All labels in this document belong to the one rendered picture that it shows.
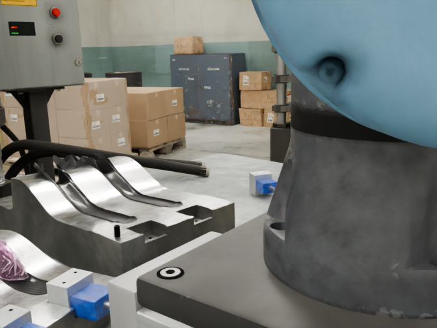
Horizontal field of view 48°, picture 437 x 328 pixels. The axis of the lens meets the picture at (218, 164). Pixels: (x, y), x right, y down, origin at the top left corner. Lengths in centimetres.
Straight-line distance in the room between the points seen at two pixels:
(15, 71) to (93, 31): 820
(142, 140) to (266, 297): 521
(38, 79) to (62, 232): 80
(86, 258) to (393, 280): 67
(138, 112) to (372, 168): 522
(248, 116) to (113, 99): 325
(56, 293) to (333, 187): 49
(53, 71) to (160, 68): 758
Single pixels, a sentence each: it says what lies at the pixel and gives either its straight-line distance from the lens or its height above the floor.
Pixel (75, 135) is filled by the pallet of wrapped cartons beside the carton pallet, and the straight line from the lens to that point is 477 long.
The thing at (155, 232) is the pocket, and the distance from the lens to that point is 85.
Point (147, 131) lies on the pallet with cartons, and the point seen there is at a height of 32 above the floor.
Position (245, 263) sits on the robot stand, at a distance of 32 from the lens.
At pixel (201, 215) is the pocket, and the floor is 87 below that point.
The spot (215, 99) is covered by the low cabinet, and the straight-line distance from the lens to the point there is 784.
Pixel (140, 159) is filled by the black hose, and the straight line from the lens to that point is 143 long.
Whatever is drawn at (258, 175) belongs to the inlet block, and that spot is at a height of 85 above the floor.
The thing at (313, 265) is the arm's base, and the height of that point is 106.
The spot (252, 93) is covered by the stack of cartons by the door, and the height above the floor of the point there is 51.
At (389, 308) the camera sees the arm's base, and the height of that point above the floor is 104.
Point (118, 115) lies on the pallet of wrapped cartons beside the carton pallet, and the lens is 493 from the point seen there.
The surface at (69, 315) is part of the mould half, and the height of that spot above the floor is 85.
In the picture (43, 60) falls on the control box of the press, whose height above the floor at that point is 115.
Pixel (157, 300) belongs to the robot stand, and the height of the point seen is 103.
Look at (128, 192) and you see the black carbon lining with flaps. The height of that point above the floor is 89.
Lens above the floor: 117
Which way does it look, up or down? 13 degrees down
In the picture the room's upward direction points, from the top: 2 degrees counter-clockwise
